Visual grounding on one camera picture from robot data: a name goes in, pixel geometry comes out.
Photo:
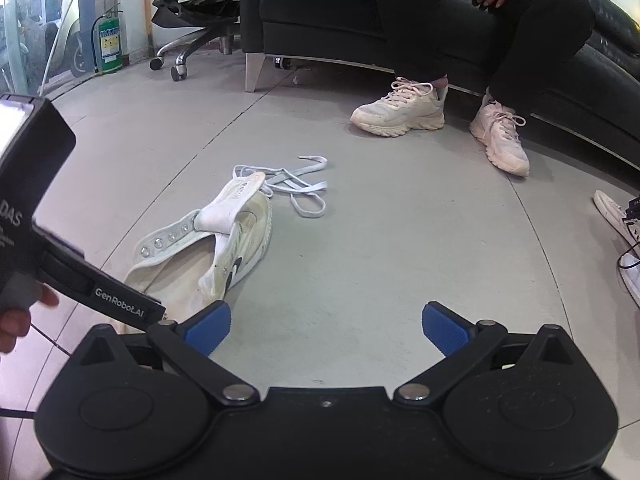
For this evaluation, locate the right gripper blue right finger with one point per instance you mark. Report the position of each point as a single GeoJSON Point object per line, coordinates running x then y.
{"type": "Point", "coordinates": [467, 349]}

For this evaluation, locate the operator left hand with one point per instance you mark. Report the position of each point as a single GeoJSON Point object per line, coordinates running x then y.
{"type": "Point", "coordinates": [15, 324]}

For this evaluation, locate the seated person black trousers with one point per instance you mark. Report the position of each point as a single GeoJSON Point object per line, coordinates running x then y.
{"type": "Point", "coordinates": [520, 44]}

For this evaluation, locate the white canvas sneaker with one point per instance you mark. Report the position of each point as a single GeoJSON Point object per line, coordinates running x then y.
{"type": "Point", "coordinates": [194, 261]}

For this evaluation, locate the black leather sofa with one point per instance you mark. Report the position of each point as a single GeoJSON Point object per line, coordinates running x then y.
{"type": "Point", "coordinates": [596, 96]}

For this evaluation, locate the black office chair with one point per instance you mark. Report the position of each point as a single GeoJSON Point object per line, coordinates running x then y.
{"type": "Point", "coordinates": [211, 20]}

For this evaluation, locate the green fire extinguisher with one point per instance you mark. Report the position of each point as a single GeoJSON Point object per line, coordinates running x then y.
{"type": "Point", "coordinates": [105, 42]}

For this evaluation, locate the pink chunky sneaker right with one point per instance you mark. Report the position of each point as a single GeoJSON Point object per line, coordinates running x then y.
{"type": "Point", "coordinates": [496, 127]}

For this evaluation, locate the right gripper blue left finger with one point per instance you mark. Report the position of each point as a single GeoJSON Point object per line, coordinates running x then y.
{"type": "Point", "coordinates": [186, 348]}

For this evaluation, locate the white shoelace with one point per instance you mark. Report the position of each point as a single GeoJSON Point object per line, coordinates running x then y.
{"type": "Point", "coordinates": [304, 197]}

